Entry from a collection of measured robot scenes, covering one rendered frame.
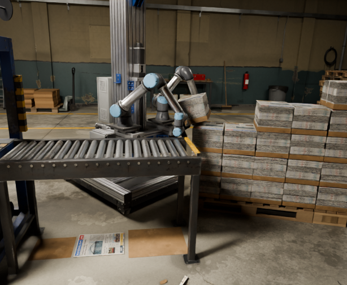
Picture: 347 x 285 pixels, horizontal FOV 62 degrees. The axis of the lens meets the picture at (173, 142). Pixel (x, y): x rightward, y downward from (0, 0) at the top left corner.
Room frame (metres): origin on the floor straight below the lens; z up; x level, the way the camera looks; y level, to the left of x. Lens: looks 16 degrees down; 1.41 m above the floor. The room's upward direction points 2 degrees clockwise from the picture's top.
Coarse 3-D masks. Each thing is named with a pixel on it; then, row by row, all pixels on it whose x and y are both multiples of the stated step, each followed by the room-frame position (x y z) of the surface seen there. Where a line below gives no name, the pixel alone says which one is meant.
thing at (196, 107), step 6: (180, 102) 2.71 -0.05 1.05; (186, 102) 2.70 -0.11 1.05; (192, 102) 2.68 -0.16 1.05; (198, 102) 2.67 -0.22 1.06; (204, 102) 2.75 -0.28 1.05; (186, 108) 2.70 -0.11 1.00; (192, 108) 2.69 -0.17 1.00; (198, 108) 2.68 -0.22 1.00; (204, 108) 2.67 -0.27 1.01; (192, 114) 2.69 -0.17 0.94; (198, 114) 2.68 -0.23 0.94; (204, 114) 2.66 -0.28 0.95
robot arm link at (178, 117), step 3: (177, 114) 2.38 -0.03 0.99; (180, 114) 2.38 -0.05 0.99; (183, 114) 2.40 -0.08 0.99; (174, 117) 2.41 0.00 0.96; (177, 117) 2.37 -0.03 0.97; (180, 117) 2.37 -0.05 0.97; (183, 117) 2.40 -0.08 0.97; (174, 120) 2.41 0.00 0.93; (177, 120) 2.37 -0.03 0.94; (180, 120) 2.37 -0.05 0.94; (183, 120) 2.41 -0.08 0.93; (174, 123) 2.40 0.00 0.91; (177, 123) 2.37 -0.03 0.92; (180, 123) 2.37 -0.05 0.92; (177, 126) 2.37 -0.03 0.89; (180, 126) 2.38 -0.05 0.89
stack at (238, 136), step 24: (216, 144) 2.59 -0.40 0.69; (240, 144) 2.55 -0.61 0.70; (264, 144) 2.51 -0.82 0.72; (288, 144) 2.48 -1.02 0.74; (312, 144) 2.44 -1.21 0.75; (216, 168) 2.58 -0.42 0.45; (240, 168) 2.54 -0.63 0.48; (264, 168) 2.50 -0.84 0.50; (288, 168) 2.47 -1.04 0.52; (312, 168) 2.44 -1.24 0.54; (216, 192) 2.58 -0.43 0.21; (240, 192) 2.54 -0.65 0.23; (264, 192) 2.50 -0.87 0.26; (288, 192) 2.46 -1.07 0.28; (312, 192) 2.42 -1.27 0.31; (264, 216) 2.49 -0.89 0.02; (312, 216) 2.42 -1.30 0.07
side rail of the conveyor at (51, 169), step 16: (0, 160) 1.68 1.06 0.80; (16, 160) 1.69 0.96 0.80; (32, 160) 1.70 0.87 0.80; (48, 160) 1.70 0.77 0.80; (64, 160) 1.71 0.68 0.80; (80, 160) 1.72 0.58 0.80; (96, 160) 1.73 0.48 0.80; (112, 160) 1.74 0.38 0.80; (128, 160) 1.76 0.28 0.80; (144, 160) 1.77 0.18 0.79; (160, 160) 1.79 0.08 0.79; (176, 160) 1.81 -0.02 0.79; (192, 160) 1.83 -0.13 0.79; (0, 176) 1.63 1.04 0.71; (16, 176) 1.65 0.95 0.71; (32, 176) 1.66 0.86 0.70; (48, 176) 1.68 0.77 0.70; (64, 176) 1.69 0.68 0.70; (80, 176) 1.71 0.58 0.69; (96, 176) 1.73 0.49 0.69; (112, 176) 1.74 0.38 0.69; (128, 176) 1.76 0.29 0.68
